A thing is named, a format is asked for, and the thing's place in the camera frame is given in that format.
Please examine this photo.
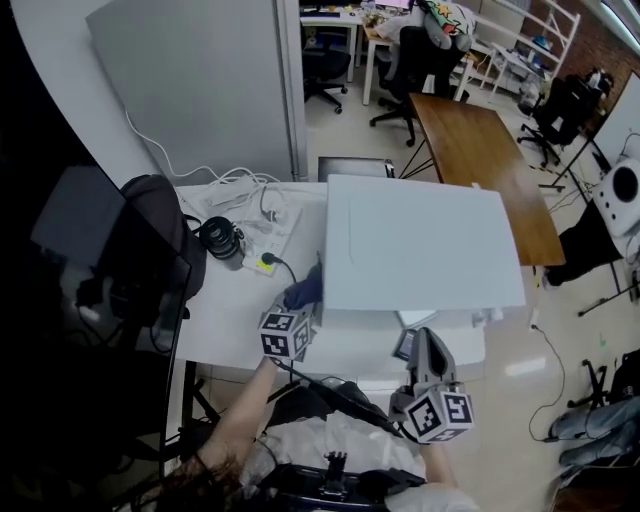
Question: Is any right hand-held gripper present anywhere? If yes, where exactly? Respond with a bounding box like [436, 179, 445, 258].
[388, 326, 475, 445]

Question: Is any person's white shirt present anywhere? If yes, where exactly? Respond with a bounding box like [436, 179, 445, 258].
[249, 413, 479, 512]

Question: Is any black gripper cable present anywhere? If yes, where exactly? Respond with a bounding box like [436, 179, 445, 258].
[272, 357, 406, 437]

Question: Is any black office chair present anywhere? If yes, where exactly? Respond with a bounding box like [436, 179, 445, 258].
[368, 23, 472, 147]
[516, 74, 609, 169]
[301, 27, 352, 115]

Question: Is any dark backpack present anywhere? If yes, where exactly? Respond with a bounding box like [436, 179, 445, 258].
[118, 173, 207, 329]

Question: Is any large black monitor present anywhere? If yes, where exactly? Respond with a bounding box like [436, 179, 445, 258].
[0, 162, 194, 481]

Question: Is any black floor cable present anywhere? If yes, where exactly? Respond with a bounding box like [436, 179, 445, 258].
[528, 324, 567, 442]

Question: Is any white box-shaped machine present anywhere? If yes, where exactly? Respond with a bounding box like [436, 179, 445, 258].
[321, 173, 527, 374]

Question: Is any black chest camera mount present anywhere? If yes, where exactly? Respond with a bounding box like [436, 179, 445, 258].
[259, 449, 427, 512]

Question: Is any black phone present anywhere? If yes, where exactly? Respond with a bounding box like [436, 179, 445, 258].
[394, 328, 417, 360]

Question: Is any black plug cable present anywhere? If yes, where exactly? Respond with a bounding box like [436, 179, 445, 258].
[259, 252, 300, 294]

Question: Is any white dome backpack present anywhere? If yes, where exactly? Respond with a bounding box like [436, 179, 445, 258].
[591, 158, 640, 237]

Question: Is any brown wooden table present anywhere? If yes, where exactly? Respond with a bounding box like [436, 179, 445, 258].
[399, 92, 567, 268]

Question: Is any person's left forearm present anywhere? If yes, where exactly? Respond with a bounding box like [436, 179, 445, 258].
[196, 355, 280, 481]

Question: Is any black stand pole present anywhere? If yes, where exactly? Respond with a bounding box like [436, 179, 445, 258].
[537, 134, 640, 317]

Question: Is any black bottle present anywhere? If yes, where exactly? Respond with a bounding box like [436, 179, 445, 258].
[198, 216, 247, 272]

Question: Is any white desk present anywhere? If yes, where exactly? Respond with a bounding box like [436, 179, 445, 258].
[299, 12, 365, 84]

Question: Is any person's right forearm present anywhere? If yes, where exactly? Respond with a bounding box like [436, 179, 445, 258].
[418, 439, 460, 490]

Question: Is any white shelving rack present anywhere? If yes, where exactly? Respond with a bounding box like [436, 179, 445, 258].
[469, 0, 582, 96]

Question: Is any white cable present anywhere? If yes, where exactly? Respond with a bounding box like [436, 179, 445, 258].
[124, 110, 284, 211]

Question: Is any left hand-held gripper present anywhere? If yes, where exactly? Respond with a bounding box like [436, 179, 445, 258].
[257, 292, 325, 362]

